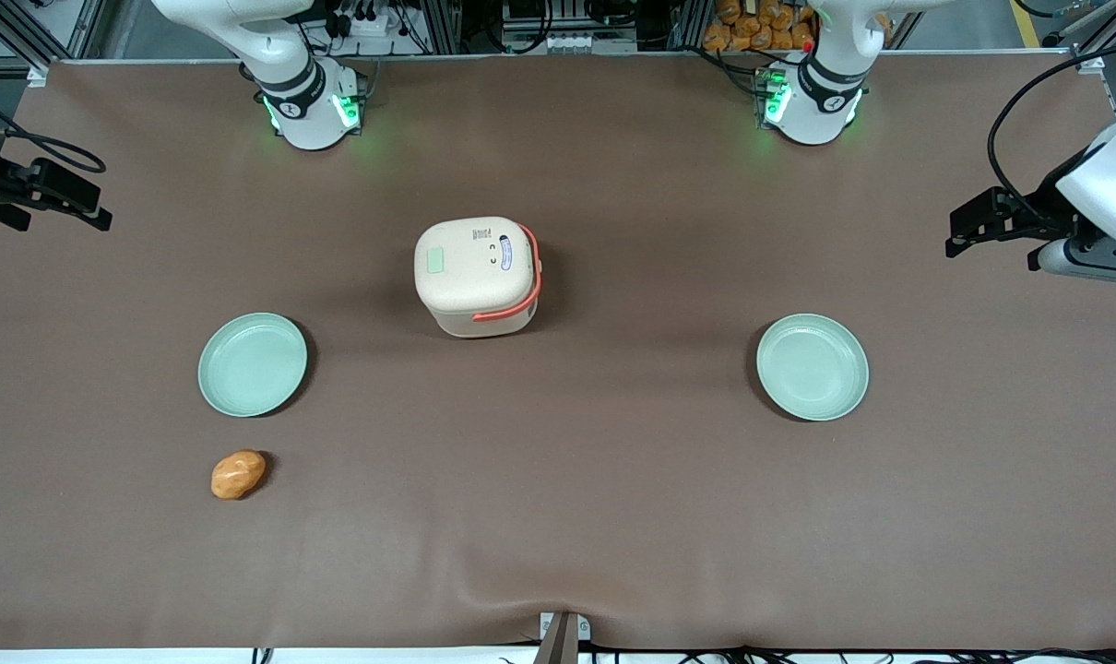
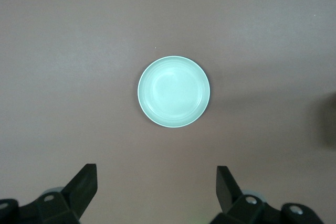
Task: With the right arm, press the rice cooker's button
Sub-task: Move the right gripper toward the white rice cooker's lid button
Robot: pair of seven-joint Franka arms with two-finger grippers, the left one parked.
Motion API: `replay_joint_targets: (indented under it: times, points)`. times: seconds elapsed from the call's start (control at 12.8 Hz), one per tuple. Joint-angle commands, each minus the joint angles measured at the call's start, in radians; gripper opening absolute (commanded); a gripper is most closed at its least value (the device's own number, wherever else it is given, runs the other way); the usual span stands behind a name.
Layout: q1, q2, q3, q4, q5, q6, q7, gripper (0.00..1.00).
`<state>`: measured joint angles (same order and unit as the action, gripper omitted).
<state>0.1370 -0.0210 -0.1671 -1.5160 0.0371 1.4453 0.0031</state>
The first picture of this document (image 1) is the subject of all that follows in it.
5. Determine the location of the bag of orange items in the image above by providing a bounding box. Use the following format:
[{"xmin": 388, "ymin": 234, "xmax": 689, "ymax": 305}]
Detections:
[{"xmin": 703, "ymin": 0, "xmax": 817, "ymax": 53}]

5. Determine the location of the brown table cloth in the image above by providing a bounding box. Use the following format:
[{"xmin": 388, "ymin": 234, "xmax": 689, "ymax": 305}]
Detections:
[{"xmin": 0, "ymin": 53, "xmax": 1116, "ymax": 652}]

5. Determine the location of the pale green round plate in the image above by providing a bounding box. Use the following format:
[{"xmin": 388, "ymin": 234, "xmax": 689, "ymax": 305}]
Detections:
[
  {"xmin": 197, "ymin": 313, "xmax": 309, "ymax": 419},
  {"xmin": 755, "ymin": 314, "xmax": 870, "ymax": 422}
]

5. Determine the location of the metal table clamp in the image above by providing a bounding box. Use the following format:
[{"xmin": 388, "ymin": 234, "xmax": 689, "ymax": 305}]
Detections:
[{"xmin": 536, "ymin": 611, "xmax": 593, "ymax": 664}]

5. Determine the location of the beige rice cooker orange handle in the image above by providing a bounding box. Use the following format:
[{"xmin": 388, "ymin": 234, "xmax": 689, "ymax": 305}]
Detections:
[{"xmin": 414, "ymin": 216, "xmax": 543, "ymax": 338}]

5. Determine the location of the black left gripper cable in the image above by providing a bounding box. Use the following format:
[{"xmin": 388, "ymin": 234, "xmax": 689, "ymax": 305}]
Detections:
[{"xmin": 986, "ymin": 39, "xmax": 1116, "ymax": 222}]

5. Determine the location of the white power strip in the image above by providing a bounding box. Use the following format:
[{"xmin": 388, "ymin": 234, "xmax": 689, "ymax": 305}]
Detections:
[{"xmin": 335, "ymin": 0, "xmax": 404, "ymax": 40}]

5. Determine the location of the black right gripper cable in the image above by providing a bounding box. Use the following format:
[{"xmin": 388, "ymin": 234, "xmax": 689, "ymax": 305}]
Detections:
[{"xmin": 0, "ymin": 85, "xmax": 108, "ymax": 174}]

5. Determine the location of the aluminium frame structure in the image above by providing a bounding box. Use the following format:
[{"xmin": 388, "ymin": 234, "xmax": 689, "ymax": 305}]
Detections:
[{"xmin": 0, "ymin": 0, "xmax": 1116, "ymax": 75}]

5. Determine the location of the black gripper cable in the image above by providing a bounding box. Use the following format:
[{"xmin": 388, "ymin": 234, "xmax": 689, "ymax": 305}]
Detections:
[
  {"xmin": 986, "ymin": 39, "xmax": 1116, "ymax": 222},
  {"xmin": 0, "ymin": 85, "xmax": 108, "ymax": 174}
]

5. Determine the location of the orange brown potato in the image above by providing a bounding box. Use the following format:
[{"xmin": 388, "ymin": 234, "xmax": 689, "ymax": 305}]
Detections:
[{"xmin": 210, "ymin": 449, "xmax": 267, "ymax": 501}]

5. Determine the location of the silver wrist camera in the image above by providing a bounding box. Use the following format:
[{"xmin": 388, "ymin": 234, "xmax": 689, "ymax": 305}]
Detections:
[{"xmin": 1027, "ymin": 237, "xmax": 1116, "ymax": 284}]

